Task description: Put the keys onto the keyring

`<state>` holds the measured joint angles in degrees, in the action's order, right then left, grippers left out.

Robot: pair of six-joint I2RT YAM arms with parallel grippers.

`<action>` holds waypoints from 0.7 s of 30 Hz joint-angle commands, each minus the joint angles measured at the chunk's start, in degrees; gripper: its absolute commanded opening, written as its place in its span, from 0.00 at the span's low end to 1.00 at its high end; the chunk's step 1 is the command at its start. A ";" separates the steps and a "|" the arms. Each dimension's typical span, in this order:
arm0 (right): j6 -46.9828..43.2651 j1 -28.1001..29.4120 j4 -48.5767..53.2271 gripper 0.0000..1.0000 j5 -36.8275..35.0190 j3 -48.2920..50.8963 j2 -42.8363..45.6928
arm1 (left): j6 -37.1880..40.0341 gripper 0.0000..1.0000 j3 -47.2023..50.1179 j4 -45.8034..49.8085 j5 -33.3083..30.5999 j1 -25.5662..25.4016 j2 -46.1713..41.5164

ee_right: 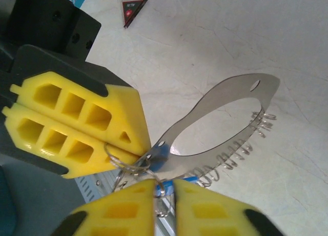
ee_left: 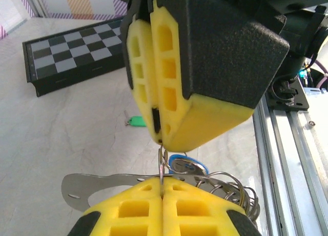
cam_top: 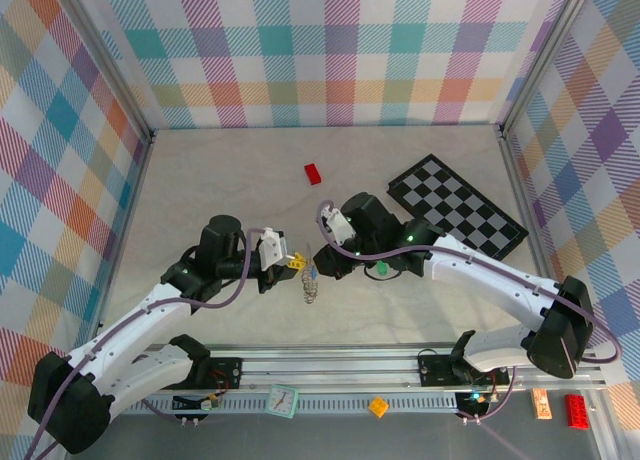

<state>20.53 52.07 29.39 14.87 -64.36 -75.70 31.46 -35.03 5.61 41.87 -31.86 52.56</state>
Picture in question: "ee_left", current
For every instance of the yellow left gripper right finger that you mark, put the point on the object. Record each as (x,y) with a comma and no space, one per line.
(194,210)

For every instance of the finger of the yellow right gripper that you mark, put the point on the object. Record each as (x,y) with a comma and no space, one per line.
(151,74)
(225,54)

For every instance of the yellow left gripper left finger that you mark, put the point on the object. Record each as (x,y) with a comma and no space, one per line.
(133,210)

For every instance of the key with blue tag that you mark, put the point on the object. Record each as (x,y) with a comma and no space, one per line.
(184,166)

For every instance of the key with green tag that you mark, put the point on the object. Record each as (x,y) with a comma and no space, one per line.
(137,121)

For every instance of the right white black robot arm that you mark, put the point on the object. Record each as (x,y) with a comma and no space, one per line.
(294,66)

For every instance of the black grey chessboard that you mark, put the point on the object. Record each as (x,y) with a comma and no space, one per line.
(74,51)

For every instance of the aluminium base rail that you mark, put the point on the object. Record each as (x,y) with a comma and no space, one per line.
(282,169)

